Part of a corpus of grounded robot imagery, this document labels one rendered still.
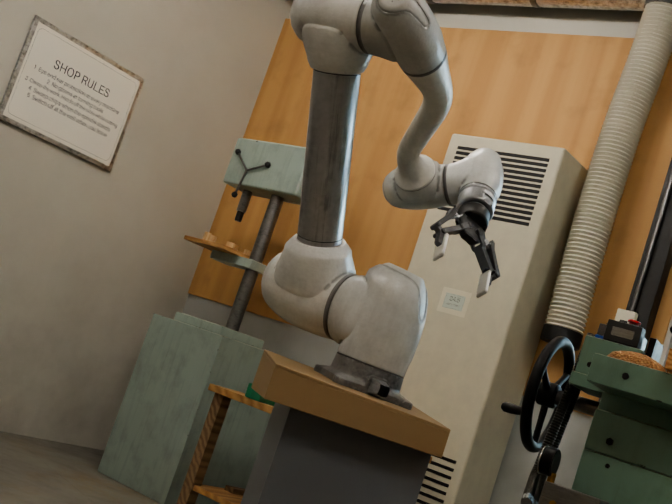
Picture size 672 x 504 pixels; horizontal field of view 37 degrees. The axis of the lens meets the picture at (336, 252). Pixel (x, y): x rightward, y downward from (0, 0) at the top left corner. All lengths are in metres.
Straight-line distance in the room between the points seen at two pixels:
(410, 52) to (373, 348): 0.60
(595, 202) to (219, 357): 1.60
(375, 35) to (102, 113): 2.83
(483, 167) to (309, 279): 0.53
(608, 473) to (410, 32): 1.00
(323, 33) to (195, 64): 3.03
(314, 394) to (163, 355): 2.42
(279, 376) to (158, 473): 2.31
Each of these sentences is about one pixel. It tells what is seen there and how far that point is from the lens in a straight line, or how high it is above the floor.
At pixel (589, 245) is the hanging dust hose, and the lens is 3.97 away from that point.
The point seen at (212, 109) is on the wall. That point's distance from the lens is 5.19.
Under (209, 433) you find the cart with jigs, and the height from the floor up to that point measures 0.36.
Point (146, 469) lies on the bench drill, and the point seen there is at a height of 0.10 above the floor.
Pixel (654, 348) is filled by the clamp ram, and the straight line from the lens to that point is 2.41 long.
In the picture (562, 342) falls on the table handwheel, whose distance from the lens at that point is 2.50.
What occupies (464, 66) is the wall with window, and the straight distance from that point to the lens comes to 4.75.
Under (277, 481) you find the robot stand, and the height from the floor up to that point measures 0.45.
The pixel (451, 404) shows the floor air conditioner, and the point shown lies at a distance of 3.92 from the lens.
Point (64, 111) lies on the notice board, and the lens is 4.61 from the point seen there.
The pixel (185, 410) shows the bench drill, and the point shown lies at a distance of 4.19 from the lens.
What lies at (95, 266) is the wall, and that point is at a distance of 4.85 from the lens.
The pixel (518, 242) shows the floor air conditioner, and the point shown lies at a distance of 3.96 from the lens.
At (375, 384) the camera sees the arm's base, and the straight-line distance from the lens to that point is 2.09.
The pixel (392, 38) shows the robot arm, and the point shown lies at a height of 1.33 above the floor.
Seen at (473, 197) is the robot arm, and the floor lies 1.17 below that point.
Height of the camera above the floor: 0.67
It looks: 7 degrees up
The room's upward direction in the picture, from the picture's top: 19 degrees clockwise
